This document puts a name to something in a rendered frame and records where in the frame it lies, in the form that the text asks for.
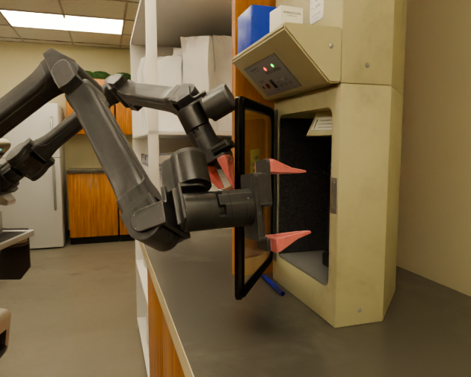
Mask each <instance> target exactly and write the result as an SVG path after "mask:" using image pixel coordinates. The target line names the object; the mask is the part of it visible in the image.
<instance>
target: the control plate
mask: <svg viewBox="0 0 471 377"><path fill-rule="evenodd" d="M271 64H273V65H274V67H272V66H271ZM263 67H265V68H266V69H267V71H265V70H264V69H263ZM244 71H245V72H246V73H247V74H248V75H249V77H251V78H252V80H254V81H255V83H256V84H257V85H258V86H259V87H260V89H261V90H262V91H263V92H264V93H265V95H266V96H270V95H272V94H277V93H279V92H283V91H287V90H290V89H293V88H297V87H300V86H302V85H301V84H300V83H299V81H298V80H297V79H296V78H295V77H294V76H293V75H292V74H291V72H290V71H289V70H288V69H287V67H286V66H285V65H284V64H283V62H282V61H281V60H280V59H279V58H278V57H277V56H276V55H275V53H273V54H272V55H269V56H268V57H266V58H264V59H262V60H261V61H258V62H256V63H255V64H253V65H251V66H249V67H247V68H246V69H244ZM285 76H286V77H287V78H288V79H289V80H285ZM280 79H283V80H284V82H281V81H280ZM269 80H272V81H273V82H274V83H275V84H276V85H277V86H278V88H275V87H274V86H273V85H272V84H271V83H270V82H269ZM276 80H278V81H279V82H280V83H276ZM265 84H269V85H270V87H271V88H270V89H268V88H267V87H266V86H265ZM262 86H264V87H265V89H264V88H262Z"/></svg>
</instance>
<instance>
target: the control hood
mask: <svg viewBox="0 0 471 377"><path fill-rule="evenodd" d="M341 41H342V29H341V28H340V27H333V26H325V25H310V24H301V23H293V22H284V23H283V24H282V25H280V26H278V27H277V28H275V29H274V30H273V31H271V32H270V33H268V34H266V35H265V36H264V37H262V38H261V39H260V40H258V41H256V42H255V43H254V44H252V45H251V46H249V47H247V48H246V49H245V50H244V51H242V52H240V53H239V54H237V55H236V56H235V57H233V58H232V62H233V63H234V65H235V66H236V67H237V68H238V69H239V70H240V72H241V73H242V74H243V75H244V76H245V78H246V79H247V80H248V81H249V82H250V83H251V84H252V85H253V86H254V87H255V88H256V90H257V91H258V92H259V93H260V94H261V95H262V97H263V98H264V99H266V100H276V99H282V98H284V97H288V96H293V95H296V94H301V93H304V92H307V91H312V90H315V89H319V88H324V87H327V86H330V85H335V84H338V83H339V82H340V70H341ZM273 53H275V55H276V56H277V57H278V58H279V59H280V60H281V61H282V62H283V64H284V65H285V66H286V67H287V69H288V70H289V71H290V72H291V74H292V75H293V76H294V77H295V78H296V79H297V80H298V81H299V83H300V84H301V85H302V86H300V87H297V88H293V89H290V90H287V91H283V92H279V93H277V94H272V95H270V96H266V95H265V93H264V92H263V91H262V90H261V89H260V87H259V86H258V85H257V84H256V83H255V81H254V80H252V78H251V77H249V75H248V74H247V73H246V72H245V71H244V69H246V68H247V67H249V66H251V65H253V64H255V63H256V62H258V61H261V60H262V59H264V58H266V57H268V56H269V55H272V54H273Z"/></svg>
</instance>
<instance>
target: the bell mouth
mask: <svg viewBox="0 0 471 377"><path fill-rule="evenodd" d="M306 136H307V137H332V111H318V112H317V113H316V115H315V117H314V119H313V122H312V124H311V126H310V128H309V131H308V133H307V135H306Z"/></svg>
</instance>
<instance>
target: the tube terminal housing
mask: <svg viewBox="0 0 471 377"><path fill-rule="evenodd" d="M281 5H285V6H291V7H301V8H303V24H309V23H310V0H276V7H279V6H281ZM406 18H407V0H324V18H323V19H321V20H319V21H318V22H316V23H314V24H313V25H325V26H333V27H340V28H341V29H342V41H341V70H340V82H339V83H338V84H335V85H330V86H327V87H324V88H319V89H315V90H312V91H307V92H304V93H301V94H296V95H293V96H288V97H284V98H282V99H276V100H275V101H274V110H277V109H278V136H277V161H279V122H280V118H301V119H314V117H315V115H316V113H317V112H318V111H332V145H331V177H336V178H337V200H336V214H333V213H331V212H330V240H329V272H328V283H327V285H326V286H324V285H323V284H321V283H319V282H318V281H316V280H315V279H313V278H311V277H310V276H309V275H307V274H305V273H304V272H302V271H301V270H300V269H298V268H296V267H294V266H293V265H292V264H290V263H288V262H287V261H285V260H284V259H282V258H281V257H280V256H279V254H278V253H277V261H275V260H273V279H274V280H275V281H276V282H278V283H279V284H280V285H281V286H283V287H284V288H286V289H287V290H288V291H290V293H291V294H293V295H294V296H295V297H297V298H298V299H299V300H301V301H302V302H303V303H305V305H306V306H308V307H309V308H310V309H312V310H313V311H314V312H316V313H317V314H318V315H319V316H320V317H321V318H323V319H324V320H325V321H327V322H328V323H329V324H331V325H332V326H333V327H334V328H340V327H345V326H350V325H360V324H366V323H371V322H381V321H383V319H384V316H385V314H386V312H387V309H388V307H389V305H390V302H391V300H392V298H393V295H394V293H395V276H396V258H397V239H398V203H399V185H400V167H401V131H402V112H403V92H404V56H405V38H406ZM331 177H330V188H331Z"/></svg>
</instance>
